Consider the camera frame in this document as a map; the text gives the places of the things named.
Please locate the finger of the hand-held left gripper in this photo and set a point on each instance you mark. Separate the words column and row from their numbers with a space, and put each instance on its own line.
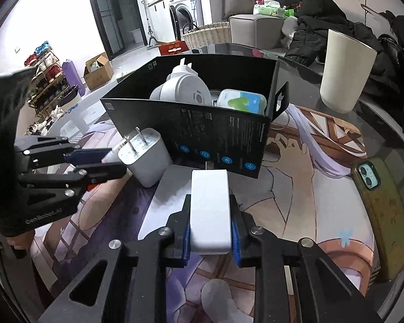
column 104, row 171
column 87, row 154

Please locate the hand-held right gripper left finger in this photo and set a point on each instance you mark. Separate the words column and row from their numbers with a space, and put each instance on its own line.
column 187, row 239

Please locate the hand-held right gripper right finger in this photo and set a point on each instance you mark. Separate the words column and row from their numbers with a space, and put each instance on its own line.
column 237, row 242

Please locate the white plug charger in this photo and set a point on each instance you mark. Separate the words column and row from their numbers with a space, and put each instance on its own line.
column 148, row 165

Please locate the black cardboard box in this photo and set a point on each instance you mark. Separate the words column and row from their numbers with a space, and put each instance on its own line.
column 215, row 134

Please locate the white plug-in device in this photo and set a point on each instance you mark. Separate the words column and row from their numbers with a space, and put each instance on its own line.
column 185, row 85

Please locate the white box with green label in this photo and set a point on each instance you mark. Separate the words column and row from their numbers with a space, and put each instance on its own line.
column 239, row 101

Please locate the person's left hand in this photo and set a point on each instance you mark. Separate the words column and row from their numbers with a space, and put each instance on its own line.
column 20, row 244

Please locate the shoe rack with shoes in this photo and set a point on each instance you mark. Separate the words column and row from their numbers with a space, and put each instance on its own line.
column 45, row 84

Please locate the round dark-topped white container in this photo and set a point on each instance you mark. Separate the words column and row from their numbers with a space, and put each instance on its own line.
column 67, row 96

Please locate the printed table mat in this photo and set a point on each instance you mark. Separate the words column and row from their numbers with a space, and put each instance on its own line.
column 289, row 191

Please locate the purple rolled mat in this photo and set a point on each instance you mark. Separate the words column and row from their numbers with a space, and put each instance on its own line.
column 73, row 77

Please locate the brown cardboard box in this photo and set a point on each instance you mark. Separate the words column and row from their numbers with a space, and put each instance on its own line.
column 97, row 75

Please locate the small white bin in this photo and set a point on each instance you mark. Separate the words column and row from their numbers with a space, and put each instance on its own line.
column 136, row 36

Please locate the mop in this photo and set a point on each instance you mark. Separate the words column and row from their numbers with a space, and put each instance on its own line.
column 151, row 38

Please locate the red box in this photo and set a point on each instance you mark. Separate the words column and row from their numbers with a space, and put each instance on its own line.
column 173, row 47

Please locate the dark door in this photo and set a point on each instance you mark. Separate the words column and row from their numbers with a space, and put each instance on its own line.
column 107, row 16

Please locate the phone in green case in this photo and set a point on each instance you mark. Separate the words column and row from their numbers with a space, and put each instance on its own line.
column 383, row 215

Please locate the white counter cabinet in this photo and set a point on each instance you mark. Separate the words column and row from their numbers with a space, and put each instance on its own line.
column 161, row 16

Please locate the wicker basket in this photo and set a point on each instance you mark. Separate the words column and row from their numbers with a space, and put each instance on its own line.
column 207, row 35

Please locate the white washing machine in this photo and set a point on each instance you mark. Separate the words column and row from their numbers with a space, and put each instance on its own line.
column 185, row 13

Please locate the cream white cup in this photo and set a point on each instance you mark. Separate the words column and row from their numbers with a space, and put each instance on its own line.
column 346, row 74

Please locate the grey sofa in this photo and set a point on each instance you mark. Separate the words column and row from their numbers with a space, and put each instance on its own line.
column 252, row 30

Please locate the black down jacket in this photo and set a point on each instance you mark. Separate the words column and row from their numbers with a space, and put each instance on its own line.
column 323, row 30

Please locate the green wipes pack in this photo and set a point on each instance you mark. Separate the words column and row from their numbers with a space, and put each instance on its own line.
column 269, row 9

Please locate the black garment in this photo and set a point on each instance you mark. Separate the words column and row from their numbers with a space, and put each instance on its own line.
column 397, row 57

